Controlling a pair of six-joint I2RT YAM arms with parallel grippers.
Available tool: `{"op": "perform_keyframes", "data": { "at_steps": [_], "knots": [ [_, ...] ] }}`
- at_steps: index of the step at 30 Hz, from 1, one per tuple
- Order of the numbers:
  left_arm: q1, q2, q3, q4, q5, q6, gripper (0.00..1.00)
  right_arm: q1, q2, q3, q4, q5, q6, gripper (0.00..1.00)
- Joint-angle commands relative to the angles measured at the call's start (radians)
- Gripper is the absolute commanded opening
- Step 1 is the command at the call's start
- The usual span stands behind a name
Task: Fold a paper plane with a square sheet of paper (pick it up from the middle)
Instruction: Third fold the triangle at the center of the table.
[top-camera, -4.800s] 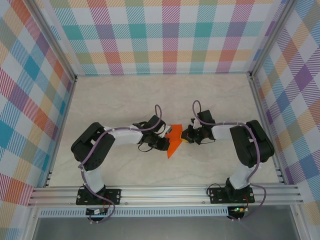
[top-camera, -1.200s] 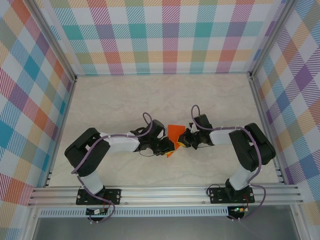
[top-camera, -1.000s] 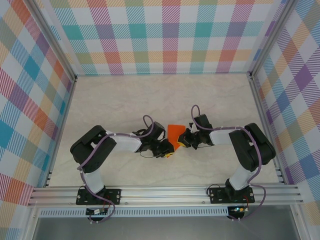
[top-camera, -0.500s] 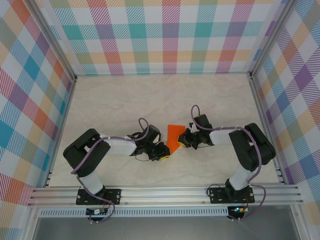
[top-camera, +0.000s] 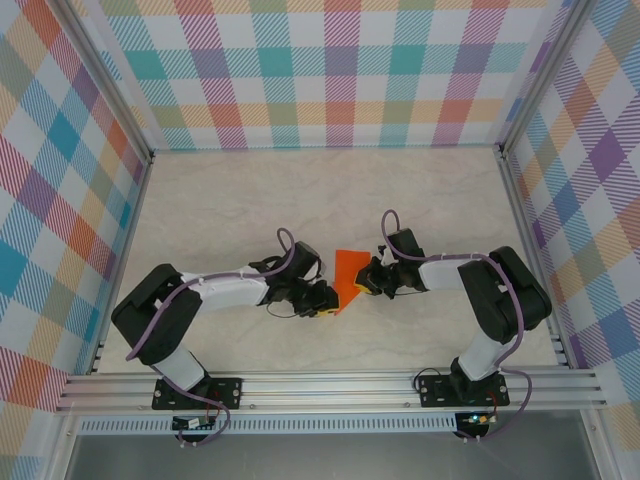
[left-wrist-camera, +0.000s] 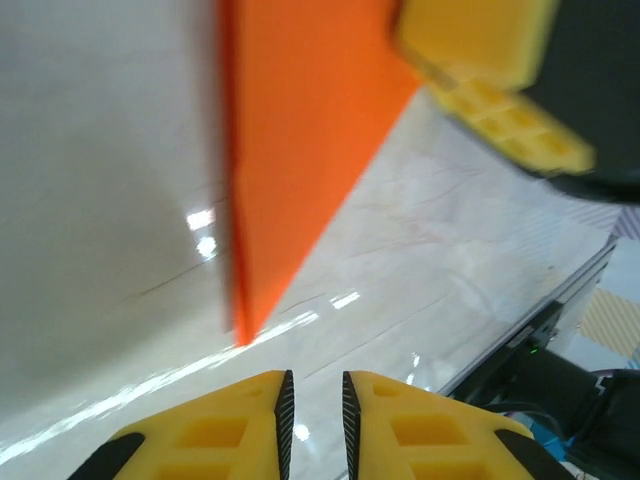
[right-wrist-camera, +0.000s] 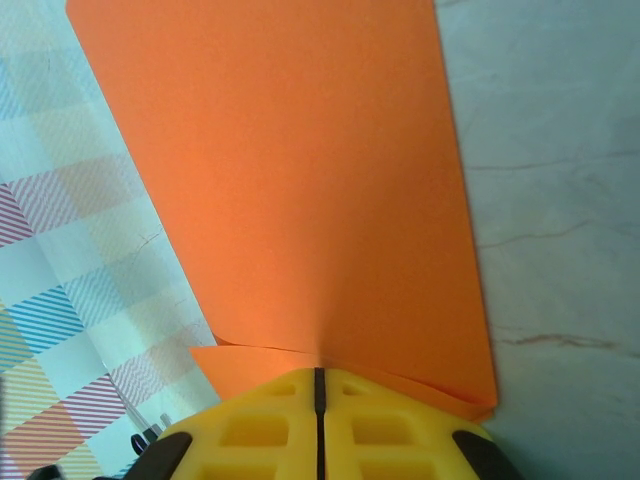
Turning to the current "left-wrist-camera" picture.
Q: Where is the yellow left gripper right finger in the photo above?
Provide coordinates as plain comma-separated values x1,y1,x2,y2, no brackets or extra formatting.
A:
342,370,576,480

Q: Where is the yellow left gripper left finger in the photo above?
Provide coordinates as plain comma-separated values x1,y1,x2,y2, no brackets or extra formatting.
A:
69,369,296,480

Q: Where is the orange paper sheet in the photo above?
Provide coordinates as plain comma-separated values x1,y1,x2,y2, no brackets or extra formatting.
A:
217,0,426,347

